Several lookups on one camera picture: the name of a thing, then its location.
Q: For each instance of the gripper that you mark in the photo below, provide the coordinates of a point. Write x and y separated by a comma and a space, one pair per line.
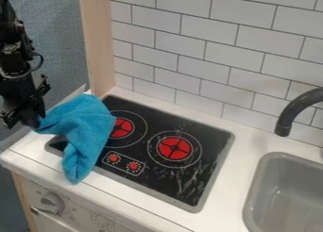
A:
19, 88

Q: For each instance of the blue cloth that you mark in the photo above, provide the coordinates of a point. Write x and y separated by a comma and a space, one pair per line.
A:
81, 132

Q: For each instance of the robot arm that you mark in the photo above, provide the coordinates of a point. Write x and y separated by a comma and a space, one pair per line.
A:
11, 41

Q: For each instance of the toy stove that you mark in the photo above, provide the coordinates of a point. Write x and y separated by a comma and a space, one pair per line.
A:
164, 151

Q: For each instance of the tap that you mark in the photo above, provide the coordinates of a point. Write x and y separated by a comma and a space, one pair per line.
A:
295, 110

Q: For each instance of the toy sink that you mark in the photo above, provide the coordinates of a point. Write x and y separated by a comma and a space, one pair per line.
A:
290, 195

